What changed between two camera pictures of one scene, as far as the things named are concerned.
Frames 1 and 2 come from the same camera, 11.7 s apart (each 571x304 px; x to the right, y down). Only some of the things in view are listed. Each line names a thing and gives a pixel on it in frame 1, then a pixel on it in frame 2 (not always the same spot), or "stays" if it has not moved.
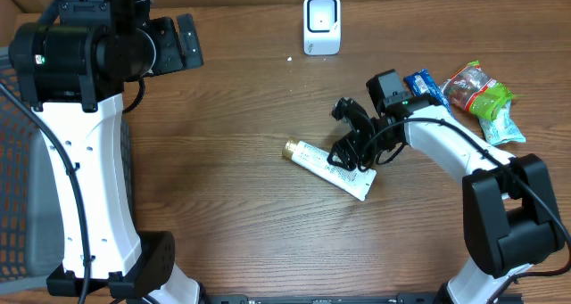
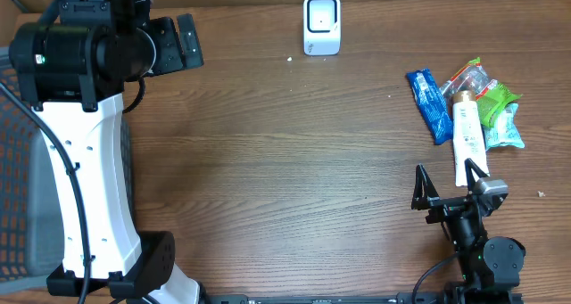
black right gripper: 341,150 to 424,196
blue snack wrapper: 422,84 stays
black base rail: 333,299 stays
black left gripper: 165,30 stays
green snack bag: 473,91 stays
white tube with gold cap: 315,161 to 468,139
